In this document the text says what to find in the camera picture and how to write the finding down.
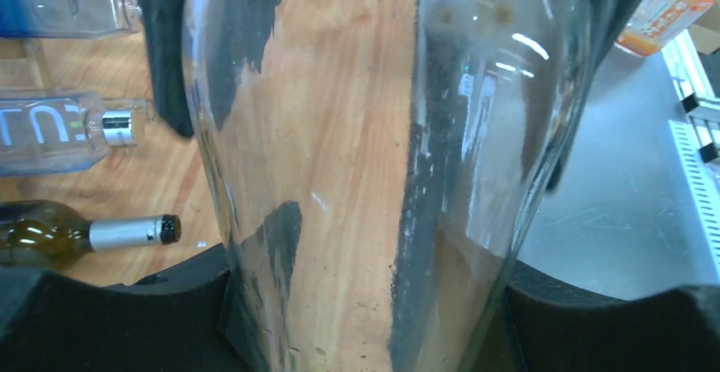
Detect blue bottle cork stopper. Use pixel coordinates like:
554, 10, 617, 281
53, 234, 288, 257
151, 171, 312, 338
1, 0, 142, 39

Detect dark green wine bottle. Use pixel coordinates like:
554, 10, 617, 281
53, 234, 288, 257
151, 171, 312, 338
1, 200, 182, 268

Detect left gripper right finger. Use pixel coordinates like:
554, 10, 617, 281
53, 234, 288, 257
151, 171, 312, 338
501, 262, 719, 371

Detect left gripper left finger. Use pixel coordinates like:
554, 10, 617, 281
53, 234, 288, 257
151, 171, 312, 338
1, 245, 248, 371

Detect wooden wine rack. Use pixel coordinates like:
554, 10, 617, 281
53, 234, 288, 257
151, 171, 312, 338
1, 38, 54, 89

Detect clear bottle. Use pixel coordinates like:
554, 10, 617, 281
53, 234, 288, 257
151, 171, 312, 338
183, 0, 590, 371

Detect blue bottle silver cap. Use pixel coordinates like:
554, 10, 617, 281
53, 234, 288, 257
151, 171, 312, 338
1, 89, 155, 177

